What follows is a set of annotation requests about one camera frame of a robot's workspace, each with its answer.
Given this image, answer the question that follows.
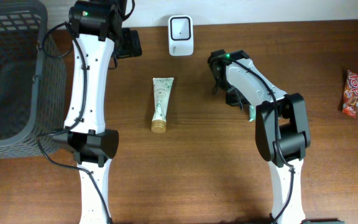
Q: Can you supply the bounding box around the white barcode scanner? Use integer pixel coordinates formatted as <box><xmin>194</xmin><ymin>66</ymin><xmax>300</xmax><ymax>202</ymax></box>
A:
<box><xmin>168</xmin><ymin>15</ymin><xmax>194</xmax><ymax>57</ymax></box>

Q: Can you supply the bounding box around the white tube with gold cap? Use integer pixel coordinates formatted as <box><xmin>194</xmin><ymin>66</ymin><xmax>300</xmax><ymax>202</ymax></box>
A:
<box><xmin>151</xmin><ymin>77</ymin><xmax>174</xmax><ymax>133</ymax></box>

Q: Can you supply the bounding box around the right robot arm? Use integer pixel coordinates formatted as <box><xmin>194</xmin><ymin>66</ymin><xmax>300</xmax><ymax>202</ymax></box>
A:
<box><xmin>207</xmin><ymin>50</ymin><xmax>311</xmax><ymax>223</ymax></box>

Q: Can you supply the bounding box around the grey plastic mesh basket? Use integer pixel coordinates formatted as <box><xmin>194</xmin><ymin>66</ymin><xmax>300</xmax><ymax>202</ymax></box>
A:
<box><xmin>0</xmin><ymin>1</ymin><xmax>67</xmax><ymax>159</ymax></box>

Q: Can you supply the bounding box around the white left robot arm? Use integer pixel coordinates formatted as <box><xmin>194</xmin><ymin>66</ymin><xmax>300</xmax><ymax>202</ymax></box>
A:
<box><xmin>53</xmin><ymin>0</ymin><xmax>142</xmax><ymax>223</ymax></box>

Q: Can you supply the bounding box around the red snack bar wrapper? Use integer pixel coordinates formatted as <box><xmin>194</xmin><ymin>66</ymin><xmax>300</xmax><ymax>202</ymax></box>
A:
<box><xmin>342</xmin><ymin>70</ymin><xmax>358</xmax><ymax>118</ymax></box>

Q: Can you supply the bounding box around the teal snack packet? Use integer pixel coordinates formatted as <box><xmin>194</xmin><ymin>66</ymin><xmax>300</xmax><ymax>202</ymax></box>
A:
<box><xmin>249</xmin><ymin>105</ymin><xmax>256</xmax><ymax>122</ymax></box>

